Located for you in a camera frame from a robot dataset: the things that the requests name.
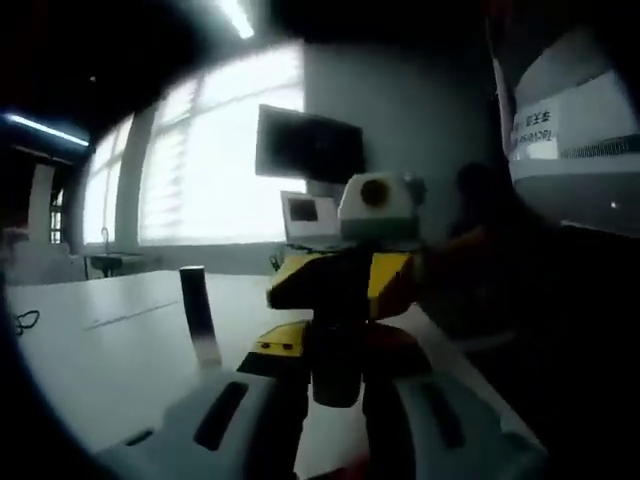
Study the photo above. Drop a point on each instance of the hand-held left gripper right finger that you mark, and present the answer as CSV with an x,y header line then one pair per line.
x,y
400,435

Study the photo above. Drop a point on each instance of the white chest device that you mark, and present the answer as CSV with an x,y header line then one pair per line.
x,y
575,125

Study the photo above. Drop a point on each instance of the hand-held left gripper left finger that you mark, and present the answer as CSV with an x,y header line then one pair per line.
x,y
175,440

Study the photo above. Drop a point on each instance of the ceiling light strip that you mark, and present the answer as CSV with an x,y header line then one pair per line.
x,y
240,20
45,129

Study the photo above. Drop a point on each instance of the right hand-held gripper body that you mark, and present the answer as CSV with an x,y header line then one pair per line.
x,y
395,220

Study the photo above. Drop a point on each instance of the tall dark cosmetic bottle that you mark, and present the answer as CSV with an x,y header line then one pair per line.
x,y
200,315

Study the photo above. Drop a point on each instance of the white table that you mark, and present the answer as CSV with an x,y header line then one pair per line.
x,y
125,360

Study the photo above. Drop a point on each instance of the small grey cosmetic bottle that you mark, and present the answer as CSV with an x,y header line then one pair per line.
x,y
335,370

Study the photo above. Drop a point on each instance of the black wall monitor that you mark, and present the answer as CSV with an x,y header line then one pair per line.
x,y
310,145

